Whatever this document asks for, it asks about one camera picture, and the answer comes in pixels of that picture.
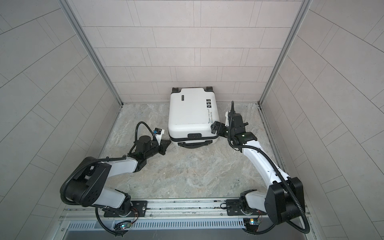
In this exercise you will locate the left circuit board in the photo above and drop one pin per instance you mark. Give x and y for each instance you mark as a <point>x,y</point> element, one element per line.
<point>123,226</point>

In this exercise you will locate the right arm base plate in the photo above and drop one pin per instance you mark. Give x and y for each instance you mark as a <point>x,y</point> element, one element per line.
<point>234,208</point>

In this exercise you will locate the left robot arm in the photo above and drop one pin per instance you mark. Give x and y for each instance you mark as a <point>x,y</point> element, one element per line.
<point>86,184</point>

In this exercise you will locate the right circuit board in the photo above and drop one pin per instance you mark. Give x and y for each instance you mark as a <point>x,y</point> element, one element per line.
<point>251,225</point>

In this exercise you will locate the white black suitcase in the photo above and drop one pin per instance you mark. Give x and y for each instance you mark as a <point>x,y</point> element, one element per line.
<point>192,112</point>

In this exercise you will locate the aluminium mounting rail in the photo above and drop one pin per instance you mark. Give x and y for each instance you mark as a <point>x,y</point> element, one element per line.
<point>197,208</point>

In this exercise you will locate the metal corner post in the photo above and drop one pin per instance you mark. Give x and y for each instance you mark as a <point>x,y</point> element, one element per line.
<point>87,45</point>
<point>290,38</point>

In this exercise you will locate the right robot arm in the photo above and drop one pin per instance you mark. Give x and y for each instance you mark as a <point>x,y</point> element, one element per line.
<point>284,200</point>

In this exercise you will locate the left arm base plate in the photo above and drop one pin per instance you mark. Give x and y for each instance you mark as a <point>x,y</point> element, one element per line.
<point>127,209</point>

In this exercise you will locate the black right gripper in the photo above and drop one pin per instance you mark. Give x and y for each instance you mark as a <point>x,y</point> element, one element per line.
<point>220,132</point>

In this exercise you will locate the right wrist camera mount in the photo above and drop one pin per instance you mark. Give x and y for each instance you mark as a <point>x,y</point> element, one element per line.
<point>235,123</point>

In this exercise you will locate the circuit board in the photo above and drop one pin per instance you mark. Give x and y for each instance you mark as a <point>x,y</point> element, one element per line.
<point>251,225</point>
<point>123,226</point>

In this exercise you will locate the metal corner post right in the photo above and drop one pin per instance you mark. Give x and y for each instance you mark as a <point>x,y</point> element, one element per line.
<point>290,38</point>

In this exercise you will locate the metal corner post left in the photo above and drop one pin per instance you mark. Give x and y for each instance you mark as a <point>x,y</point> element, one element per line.
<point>87,45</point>

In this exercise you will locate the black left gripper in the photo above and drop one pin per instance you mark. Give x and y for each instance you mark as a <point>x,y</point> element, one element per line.
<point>163,146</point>

